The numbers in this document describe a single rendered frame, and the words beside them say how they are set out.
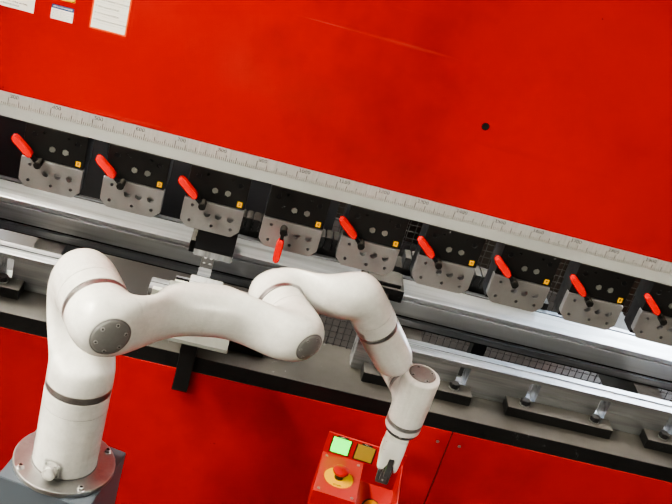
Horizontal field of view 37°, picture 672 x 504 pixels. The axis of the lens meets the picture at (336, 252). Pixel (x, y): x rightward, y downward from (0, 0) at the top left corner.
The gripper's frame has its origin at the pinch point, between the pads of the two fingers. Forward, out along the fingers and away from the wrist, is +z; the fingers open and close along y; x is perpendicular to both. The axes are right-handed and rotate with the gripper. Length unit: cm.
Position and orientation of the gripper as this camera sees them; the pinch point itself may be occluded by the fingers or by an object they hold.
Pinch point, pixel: (383, 475)
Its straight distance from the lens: 245.6
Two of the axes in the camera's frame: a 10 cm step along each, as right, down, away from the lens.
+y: -1.6, 4.9, -8.6
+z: -2.5, 8.2, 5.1
